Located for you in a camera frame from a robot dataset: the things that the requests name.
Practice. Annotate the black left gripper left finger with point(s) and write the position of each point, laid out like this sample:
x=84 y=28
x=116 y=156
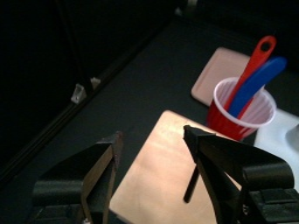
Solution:
x=70 y=180

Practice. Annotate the red plastic utensil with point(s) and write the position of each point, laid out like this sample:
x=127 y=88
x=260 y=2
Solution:
x=255 y=62

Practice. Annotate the silver frame corner bracket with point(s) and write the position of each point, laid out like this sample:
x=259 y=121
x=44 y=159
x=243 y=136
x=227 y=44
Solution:
x=95 y=82
x=78 y=93

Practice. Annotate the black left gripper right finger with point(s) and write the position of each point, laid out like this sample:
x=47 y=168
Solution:
x=240 y=175

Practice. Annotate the white work board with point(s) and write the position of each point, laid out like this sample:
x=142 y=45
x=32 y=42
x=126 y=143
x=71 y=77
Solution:
x=273 y=140

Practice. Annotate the black frame rail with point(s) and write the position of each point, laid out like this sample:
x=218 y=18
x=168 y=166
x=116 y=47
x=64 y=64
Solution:
x=58 y=119

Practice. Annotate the light wooden drawer box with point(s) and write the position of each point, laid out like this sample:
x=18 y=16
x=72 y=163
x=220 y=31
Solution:
x=163 y=175

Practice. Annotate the pink cutting board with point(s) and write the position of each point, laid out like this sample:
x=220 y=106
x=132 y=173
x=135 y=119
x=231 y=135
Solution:
x=218 y=73

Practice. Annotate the blue plastic utensil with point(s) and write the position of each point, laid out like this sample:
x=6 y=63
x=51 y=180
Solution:
x=256 y=81

